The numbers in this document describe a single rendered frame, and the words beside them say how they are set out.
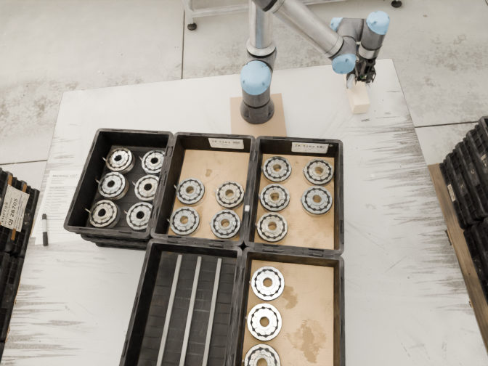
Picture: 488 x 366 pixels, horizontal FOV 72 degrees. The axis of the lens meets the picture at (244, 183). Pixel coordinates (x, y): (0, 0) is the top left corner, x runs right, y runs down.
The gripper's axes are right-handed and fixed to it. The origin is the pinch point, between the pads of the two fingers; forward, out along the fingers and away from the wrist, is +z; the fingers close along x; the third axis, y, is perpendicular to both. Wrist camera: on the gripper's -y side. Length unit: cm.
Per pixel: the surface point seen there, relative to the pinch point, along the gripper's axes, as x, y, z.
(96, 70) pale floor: -168, -104, 76
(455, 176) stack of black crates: 57, 25, 49
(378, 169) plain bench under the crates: 2.9, 38.6, 6.0
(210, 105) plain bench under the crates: -64, -1, 6
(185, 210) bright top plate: -71, 56, -10
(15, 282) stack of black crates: -173, 65, 50
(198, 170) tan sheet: -67, 39, -7
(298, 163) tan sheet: -29.7, 39.6, -6.9
